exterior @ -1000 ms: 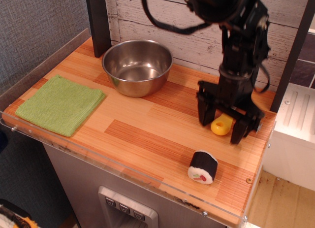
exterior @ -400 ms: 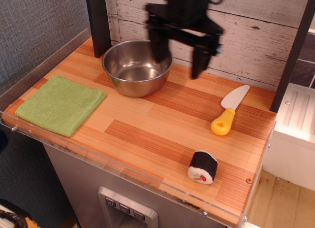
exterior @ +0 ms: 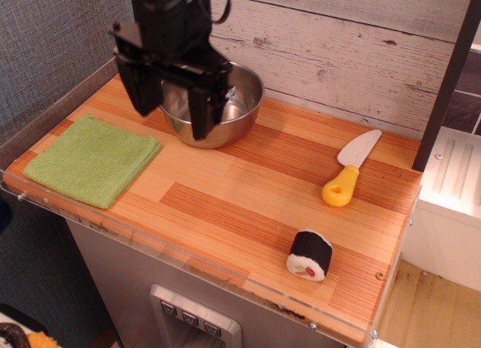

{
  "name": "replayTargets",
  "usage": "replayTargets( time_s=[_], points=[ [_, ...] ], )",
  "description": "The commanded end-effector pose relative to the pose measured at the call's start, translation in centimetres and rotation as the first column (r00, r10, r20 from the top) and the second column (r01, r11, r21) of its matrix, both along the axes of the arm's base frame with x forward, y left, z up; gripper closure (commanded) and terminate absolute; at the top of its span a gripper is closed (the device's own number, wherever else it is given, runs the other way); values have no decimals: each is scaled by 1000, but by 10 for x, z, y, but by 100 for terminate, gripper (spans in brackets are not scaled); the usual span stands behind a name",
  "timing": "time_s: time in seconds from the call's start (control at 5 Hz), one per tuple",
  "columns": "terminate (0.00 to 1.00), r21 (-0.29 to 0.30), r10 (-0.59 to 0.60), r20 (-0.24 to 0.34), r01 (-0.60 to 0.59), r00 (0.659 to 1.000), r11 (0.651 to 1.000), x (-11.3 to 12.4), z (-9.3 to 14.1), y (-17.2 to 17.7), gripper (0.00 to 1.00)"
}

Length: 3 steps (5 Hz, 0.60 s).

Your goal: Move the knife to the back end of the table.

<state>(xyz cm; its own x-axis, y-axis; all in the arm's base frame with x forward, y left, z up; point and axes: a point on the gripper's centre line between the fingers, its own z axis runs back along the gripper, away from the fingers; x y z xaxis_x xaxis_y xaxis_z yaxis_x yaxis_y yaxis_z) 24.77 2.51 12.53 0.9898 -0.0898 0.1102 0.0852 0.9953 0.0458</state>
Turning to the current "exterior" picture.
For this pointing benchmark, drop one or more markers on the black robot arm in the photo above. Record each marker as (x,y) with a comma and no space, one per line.
(170,40)

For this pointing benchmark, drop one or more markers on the silver dispenser button panel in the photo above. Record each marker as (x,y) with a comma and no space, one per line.
(183,322)

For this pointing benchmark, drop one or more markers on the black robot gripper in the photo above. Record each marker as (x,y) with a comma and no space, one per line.
(169,39)

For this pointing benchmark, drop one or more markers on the green folded cloth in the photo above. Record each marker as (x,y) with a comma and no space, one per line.
(92,161)

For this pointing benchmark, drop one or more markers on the clear acrylic edge guard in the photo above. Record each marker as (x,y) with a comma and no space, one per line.
(226,241)

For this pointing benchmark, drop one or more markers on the dark right shelf post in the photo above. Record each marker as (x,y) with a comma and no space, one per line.
(453,72)

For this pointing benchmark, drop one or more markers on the yellow handled white toy knife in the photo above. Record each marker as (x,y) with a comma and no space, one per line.
(339,191)

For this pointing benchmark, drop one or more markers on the plush sushi roll toy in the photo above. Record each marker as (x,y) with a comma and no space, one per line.
(310,256)

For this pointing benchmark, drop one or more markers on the orange plush toy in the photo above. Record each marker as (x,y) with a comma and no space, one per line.
(41,340)

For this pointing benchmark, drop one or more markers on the grey toy kitchen cabinet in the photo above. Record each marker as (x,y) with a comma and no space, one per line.
(123,276)

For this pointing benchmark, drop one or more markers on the white drainboard sink unit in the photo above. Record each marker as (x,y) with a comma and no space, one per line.
(443,236)

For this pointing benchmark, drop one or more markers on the stainless steel bowl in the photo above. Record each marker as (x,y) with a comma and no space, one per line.
(238,117)

